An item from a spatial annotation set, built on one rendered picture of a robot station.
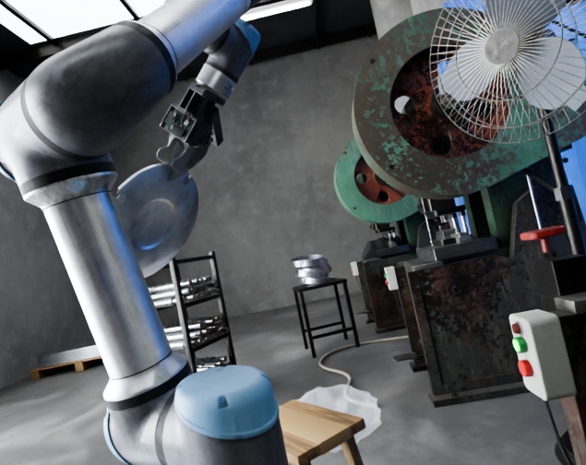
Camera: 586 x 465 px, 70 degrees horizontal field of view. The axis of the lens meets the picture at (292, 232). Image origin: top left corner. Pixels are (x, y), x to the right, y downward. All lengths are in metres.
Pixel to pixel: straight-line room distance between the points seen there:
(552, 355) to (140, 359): 0.63
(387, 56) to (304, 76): 5.74
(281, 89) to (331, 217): 2.40
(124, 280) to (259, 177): 6.77
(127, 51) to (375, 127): 1.50
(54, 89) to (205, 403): 0.37
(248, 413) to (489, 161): 1.66
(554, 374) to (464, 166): 1.26
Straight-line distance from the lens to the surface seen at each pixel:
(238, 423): 0.50
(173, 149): 0.97
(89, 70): 0.51
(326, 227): 7.12
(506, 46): 1.49
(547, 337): 0.81
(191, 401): 0.51
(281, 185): 7.23
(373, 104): 1.95
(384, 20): 6.30
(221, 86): 0.91
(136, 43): 0.53
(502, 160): 2.00
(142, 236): 1.00
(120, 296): 0.58
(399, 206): 3.64
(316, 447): 1.18
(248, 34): 0.92
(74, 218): 0.58
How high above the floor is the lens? 0.81
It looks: 3 degrees up
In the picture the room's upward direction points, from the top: 12 degrees counter-clockwise
